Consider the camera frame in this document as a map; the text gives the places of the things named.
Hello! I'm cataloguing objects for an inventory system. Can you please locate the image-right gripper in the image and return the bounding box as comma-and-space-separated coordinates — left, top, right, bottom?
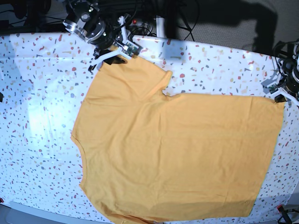
274, 83, 294, 103

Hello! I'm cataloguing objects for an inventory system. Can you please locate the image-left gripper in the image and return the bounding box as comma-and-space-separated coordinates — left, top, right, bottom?
88, 21, 127, 71

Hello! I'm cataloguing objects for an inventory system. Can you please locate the yellow T-shirt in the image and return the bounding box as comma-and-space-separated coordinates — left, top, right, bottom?
71, 57, 284, 224

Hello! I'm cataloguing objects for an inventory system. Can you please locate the terrazzo patterned tablecloth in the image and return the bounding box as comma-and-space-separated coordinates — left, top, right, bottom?
0, 33, 299, 224

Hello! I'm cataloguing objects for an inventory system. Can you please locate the red clamp bottom right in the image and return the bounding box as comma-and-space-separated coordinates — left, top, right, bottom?
277, 205, 292, 224

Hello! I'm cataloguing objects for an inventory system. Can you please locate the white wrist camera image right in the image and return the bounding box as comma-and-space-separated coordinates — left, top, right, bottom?
261, 79, 278, 94

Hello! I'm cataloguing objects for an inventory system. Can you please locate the white metal post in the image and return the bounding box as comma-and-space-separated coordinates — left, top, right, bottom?
156, 16, 166, 38

